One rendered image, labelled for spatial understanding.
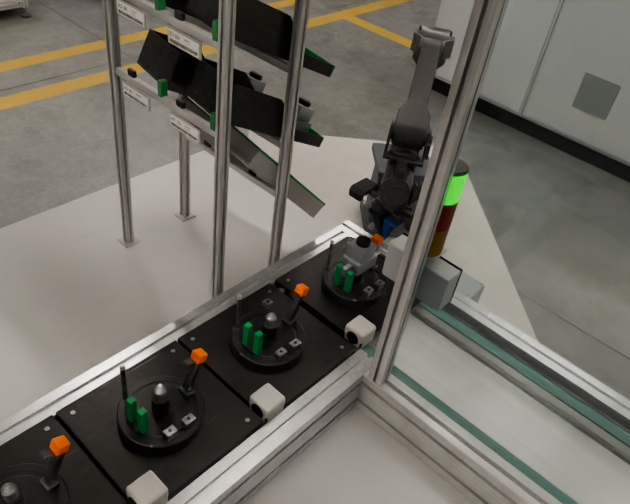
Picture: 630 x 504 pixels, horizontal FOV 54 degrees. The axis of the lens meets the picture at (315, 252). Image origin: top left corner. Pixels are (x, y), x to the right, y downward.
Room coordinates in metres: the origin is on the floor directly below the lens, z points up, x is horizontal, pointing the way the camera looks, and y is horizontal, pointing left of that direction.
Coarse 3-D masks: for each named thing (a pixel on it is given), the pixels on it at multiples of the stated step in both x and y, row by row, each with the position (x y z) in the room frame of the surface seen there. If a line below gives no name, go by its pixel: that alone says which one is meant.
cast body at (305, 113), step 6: (300, 102) 1.20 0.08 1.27; (306, 102) 1.20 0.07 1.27; (300, 108) 1.18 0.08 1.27; (306, 108) 1.19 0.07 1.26; (300, 114) 1.18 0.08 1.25; (306, 114) 1.20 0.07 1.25; (312, 114) 1.21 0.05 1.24; (300, 120) 1.19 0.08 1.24; (306, 120) 1.20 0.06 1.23; (300, 126) 1.19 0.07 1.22; (306, 126) 1.20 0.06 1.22
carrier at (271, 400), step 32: (224, 320) 0.83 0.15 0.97; (256, 320) 0.83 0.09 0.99; (288, 320) 0.84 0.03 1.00; (224, 352) 0.76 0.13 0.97; (256, 352) 0.74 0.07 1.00; (288, 352) 0.77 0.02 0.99; (320, 352) 0.79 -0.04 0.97; (352, 352) 0.81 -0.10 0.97; (224, 384) 0.69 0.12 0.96; (256, 384) 0.70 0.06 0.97; (288, 384) 0.71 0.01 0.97
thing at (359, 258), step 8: (352, 240) 1.00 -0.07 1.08; (360, 240) 1.00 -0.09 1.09; (368, 240) 1.00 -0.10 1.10; (352, 248) 0.98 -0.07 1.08; (360, 248) 0.98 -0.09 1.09; (368, 248) 0.99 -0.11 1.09; (344, 256) 0.99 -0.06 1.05; (352, 256) 0.98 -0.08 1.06; (360, 256) 0.97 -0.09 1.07; (368, 256) 0.98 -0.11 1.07; (376, 256) 1.01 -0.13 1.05; (344, 264) 0.98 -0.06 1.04; (352, 264) 0.97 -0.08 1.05; (360, 264) 0.97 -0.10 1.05; (368, 264) 0.99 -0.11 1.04; (344, 272) 0.96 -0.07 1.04; (360, 272) 0.97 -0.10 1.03
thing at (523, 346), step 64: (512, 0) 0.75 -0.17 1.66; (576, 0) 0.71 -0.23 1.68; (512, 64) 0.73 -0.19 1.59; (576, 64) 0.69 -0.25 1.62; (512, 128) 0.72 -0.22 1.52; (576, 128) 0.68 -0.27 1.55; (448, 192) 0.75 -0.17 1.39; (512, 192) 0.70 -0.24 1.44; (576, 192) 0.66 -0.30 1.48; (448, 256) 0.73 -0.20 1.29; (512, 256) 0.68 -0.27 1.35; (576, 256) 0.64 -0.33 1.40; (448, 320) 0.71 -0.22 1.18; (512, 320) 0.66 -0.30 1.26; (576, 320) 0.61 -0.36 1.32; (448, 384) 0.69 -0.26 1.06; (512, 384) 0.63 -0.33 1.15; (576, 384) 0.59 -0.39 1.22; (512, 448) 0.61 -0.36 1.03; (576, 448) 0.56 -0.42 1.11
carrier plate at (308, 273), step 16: (320, 256) 1.08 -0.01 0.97; (336, 256) 1.08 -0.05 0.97; (288, 272) 1.00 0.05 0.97; (304, 272) 1.01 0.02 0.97; (320, 272) 1.02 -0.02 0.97; (288, 288) 0.95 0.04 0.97; (320, 288) 0.97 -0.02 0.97; (304, 304) 0.92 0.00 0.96; (320, 304) 0.92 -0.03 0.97; (336, 304) 0.93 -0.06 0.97; (384, 304) 0.95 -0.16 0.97; (320, 320) 0.89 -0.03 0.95; (336, 320) 0.89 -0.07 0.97; (368, 320) 0.90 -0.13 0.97
